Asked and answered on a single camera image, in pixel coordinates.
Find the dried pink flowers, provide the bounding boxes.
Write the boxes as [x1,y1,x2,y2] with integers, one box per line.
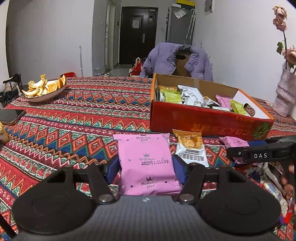
[273,6,296,75]

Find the pink textured vase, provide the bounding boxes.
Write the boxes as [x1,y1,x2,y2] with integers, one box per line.
[272,69,295,117]

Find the yellow box on fridge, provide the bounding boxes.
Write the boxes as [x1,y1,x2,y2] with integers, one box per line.
[176,0,195,6]

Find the dark entrance door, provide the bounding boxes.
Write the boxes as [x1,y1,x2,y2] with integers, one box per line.
[119,6,158,65]

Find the white mop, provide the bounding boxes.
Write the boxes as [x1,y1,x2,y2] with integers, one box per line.
[79,45,84,77]

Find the orange white snack packet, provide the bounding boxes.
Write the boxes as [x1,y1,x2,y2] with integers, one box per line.
[173,130,209,167]

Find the pink snack packet in box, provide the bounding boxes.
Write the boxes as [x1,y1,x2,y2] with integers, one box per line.
[215,94,232,110]

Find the red cardboard snack box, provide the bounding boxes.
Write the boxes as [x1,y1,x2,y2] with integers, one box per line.
[150,74,274,141]

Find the plate of orange peels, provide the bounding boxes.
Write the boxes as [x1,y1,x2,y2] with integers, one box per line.
[22,74,66,103]

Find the grey refrigerator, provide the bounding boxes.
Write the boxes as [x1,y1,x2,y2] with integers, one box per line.
[165,4,196,45]

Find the red bag on floor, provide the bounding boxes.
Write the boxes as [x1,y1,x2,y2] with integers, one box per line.
[131,57,142,76]

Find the white printed snack packet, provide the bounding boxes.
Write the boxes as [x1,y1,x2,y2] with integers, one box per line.
[178,85,205,107]

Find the green packet in box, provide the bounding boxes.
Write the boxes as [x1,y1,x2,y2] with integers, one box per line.
[230,99,249,116]

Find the purple puffer jacket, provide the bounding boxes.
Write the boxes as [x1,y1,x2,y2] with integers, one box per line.
[139,42,213,81]

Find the brown wooden chair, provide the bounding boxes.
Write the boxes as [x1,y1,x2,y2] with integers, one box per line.
[172,50,191,77]

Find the green white protein bar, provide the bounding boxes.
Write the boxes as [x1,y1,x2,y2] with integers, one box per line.
[159,89,182,104]

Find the pink Delicious food packet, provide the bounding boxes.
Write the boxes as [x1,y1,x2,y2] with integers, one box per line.
[113,133,181,196]

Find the red plastic bucket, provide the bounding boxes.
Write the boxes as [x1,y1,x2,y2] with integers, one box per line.
[60,72,77,78]

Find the black smartphone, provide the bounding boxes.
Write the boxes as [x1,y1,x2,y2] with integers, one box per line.
[0,109,26,126]

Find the patterned red tablecloth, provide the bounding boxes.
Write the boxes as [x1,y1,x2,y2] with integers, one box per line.
[0,75,296,241]

